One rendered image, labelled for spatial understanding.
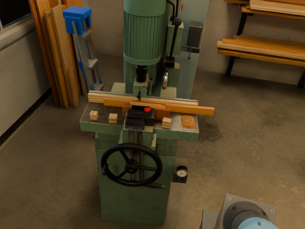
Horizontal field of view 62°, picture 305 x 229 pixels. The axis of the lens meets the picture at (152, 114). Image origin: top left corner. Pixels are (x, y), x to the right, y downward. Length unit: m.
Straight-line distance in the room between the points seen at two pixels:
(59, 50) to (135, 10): 1.66
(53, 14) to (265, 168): 2.34
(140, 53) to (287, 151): 2.06
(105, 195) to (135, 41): 1.02
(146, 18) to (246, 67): 2.89
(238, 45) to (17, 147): 2.58
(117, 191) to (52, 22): 1.62
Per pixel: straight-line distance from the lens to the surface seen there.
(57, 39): 2.62
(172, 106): 1.37
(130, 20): 1.12
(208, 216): 1.42
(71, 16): 2.02
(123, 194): 1.70
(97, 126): 1.31
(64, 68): 2.73
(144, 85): 1.27
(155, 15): 1.10
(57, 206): 2.11
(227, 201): 1.21
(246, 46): 3.25
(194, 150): 2.48
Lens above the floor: 1.73
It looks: 38 degrees down
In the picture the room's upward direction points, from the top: 5 degrees clockwise
